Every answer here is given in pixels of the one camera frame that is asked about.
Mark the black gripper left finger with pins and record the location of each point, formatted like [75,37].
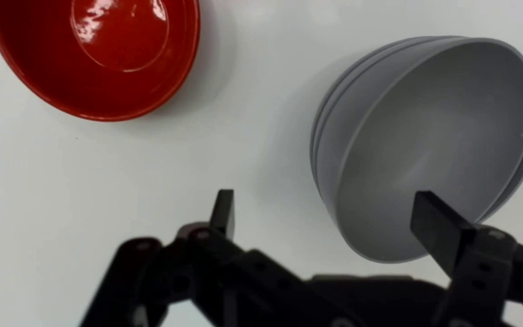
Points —
[213,279]

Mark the red bowl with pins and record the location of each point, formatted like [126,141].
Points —
[98,61]

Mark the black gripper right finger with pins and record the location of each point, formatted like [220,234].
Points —
[485,274]

